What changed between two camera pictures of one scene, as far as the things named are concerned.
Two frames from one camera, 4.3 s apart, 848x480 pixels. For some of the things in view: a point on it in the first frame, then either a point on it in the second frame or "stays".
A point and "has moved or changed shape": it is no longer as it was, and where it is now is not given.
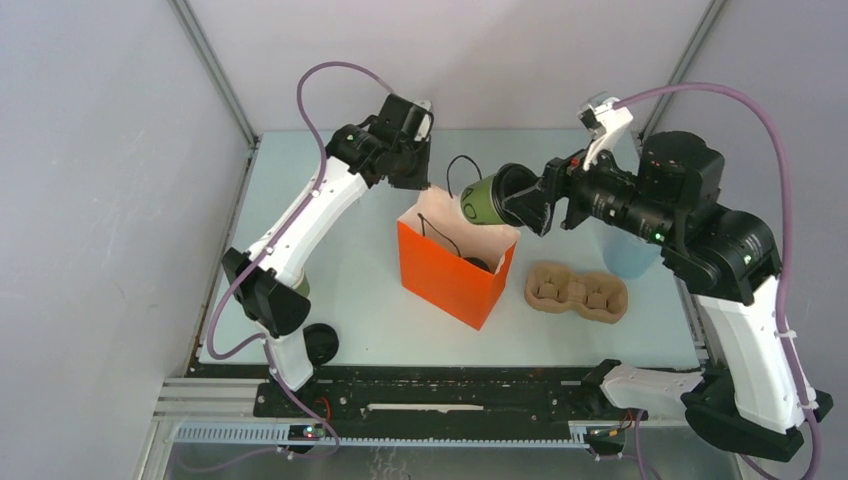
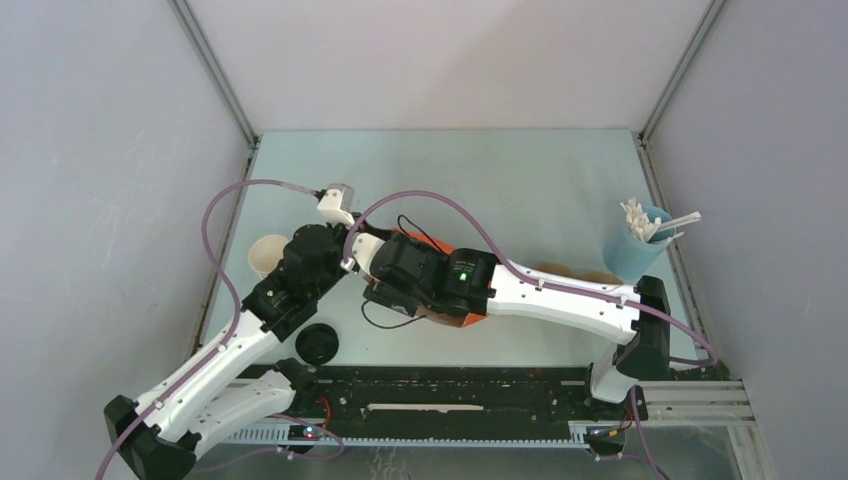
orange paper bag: x=457 y=265 has moved or changed shape
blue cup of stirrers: x=628 y=255 stays
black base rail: x=437 y=396 stays
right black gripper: x=534 y=207 -> x=385 y=294
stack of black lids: x=321 y=341 stays
